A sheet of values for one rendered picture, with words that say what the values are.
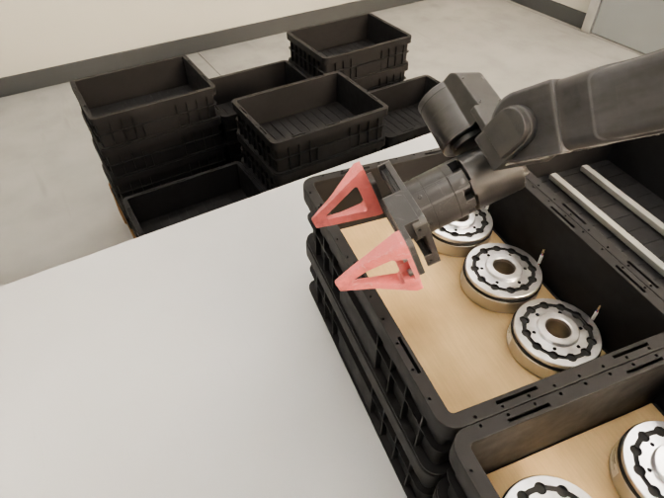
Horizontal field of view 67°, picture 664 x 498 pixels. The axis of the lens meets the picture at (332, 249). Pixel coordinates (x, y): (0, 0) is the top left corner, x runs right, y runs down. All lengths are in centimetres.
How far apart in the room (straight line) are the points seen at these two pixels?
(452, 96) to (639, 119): 18
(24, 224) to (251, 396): 177
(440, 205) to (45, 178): 228
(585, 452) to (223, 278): 60
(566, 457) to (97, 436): 58
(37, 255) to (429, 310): 177
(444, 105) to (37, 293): 74
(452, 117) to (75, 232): 190
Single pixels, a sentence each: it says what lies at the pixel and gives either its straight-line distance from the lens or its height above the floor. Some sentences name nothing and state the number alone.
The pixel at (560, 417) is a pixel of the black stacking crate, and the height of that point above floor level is 90.
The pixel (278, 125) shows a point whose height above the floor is 49.
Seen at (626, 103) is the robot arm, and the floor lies 118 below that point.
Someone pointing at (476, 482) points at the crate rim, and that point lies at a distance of 47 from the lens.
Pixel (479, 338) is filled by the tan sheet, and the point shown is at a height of 83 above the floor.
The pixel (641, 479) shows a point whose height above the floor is 86.
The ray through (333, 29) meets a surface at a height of 56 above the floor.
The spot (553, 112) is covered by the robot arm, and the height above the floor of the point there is 116.
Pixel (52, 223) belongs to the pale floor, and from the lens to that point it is 234.
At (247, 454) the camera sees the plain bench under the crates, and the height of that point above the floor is 70.
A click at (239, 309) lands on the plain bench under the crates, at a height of 70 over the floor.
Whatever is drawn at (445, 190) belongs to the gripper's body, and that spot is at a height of 106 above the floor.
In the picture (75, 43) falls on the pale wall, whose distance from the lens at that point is 340.
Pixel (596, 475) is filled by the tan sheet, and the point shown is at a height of 83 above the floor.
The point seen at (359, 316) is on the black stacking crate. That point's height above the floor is 86.
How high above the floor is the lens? 135
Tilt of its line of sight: 44 degrees down
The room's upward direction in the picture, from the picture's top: straight up
